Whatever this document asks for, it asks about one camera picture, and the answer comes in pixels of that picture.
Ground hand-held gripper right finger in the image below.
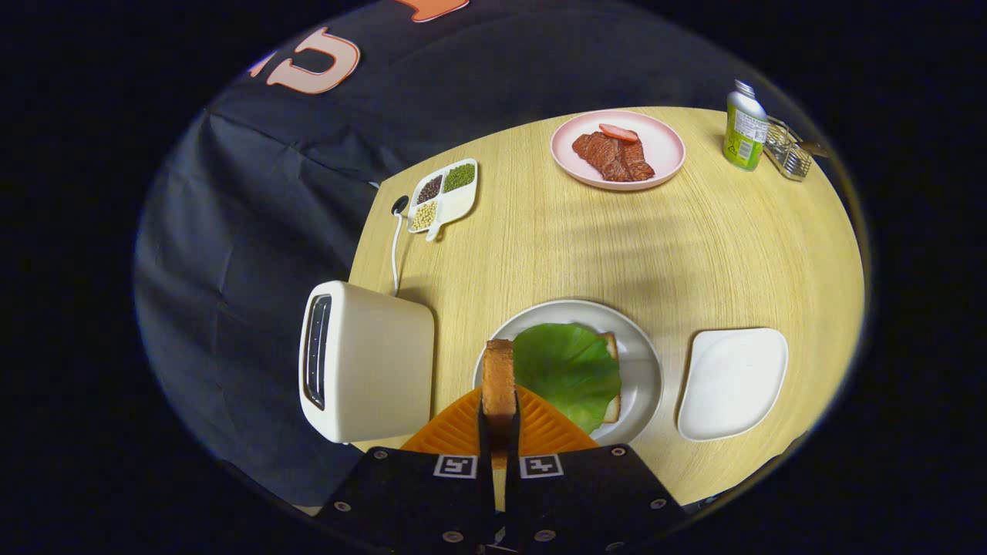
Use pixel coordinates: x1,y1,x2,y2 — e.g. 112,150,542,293
505,385,689,552

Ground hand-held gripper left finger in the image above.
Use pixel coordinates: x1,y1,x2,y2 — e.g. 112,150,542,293
316,385,498,552

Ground toasted bread slice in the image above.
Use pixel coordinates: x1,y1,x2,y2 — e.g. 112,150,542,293
481,339,518,469

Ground green lettuce leaf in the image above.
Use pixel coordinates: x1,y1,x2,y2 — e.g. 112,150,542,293
512,323,622,435

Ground white bread slice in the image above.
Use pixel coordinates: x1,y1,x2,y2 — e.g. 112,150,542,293
595,331,622,424

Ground white toaster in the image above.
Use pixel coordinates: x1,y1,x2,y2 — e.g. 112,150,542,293
298,281,436,445

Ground white round plate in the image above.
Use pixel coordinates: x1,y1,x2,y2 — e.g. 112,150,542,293
472,300,664,448

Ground white squarish plate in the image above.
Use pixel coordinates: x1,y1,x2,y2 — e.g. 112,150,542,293
677,328,790,442

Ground white divided condiment dish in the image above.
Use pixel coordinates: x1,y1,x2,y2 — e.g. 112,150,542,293
406,158,479,242

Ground brown meat slice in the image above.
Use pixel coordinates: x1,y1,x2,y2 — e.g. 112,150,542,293
621,139,656,182
572,132,629,182

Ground pink round plate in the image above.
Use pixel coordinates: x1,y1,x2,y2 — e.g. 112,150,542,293
551,109,686,191

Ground silver bottle with green label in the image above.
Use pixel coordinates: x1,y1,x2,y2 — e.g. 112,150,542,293
723,79,769,171

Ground white toaster cable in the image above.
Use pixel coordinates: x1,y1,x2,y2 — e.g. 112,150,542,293
390,212,406,298

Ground small wire basket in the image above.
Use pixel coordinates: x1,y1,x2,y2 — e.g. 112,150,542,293
763,117,830,182

